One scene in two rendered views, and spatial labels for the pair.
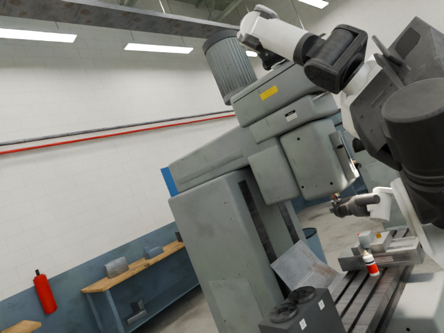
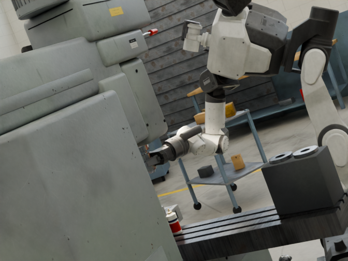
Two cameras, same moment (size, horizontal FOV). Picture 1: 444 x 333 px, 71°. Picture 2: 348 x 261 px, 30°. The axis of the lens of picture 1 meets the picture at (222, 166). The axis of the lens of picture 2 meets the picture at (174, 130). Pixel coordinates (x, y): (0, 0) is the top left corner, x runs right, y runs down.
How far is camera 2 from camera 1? 2.78 m
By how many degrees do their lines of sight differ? 104
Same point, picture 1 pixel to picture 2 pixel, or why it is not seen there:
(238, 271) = (149, 240)
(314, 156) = (149, 92)
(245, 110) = (96, 20)
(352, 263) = not seen: hidden behind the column
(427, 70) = (276, 14)
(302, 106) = (139, 38)
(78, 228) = not seen: outside the picture
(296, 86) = (135, 16)
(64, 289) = not seen: outside the picture
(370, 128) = (274, 33)
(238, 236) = (144, 178)
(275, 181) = (131, 115)
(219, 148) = (61, 62)
